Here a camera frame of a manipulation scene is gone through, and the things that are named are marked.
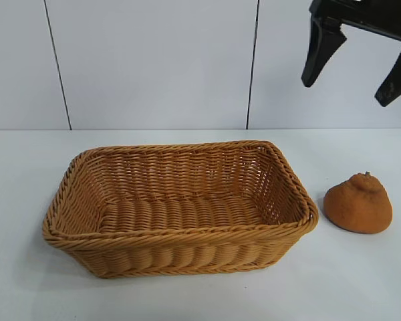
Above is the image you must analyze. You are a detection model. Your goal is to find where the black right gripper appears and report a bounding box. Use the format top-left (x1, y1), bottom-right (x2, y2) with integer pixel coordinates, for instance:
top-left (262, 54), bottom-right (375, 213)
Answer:
top-left (301, 0), bottom-right (401, 108)

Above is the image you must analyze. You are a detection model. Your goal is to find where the bumpy orange fruit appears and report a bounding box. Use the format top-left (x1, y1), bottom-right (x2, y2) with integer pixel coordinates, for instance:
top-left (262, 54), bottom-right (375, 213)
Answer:
top-left (323, 171), bottom-right (394, 234)

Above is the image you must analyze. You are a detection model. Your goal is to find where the tan woven wicker basket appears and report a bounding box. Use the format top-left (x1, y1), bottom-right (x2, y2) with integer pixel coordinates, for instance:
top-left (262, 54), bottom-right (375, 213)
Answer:
top-left (41, 140), bottom-right (320, 280)

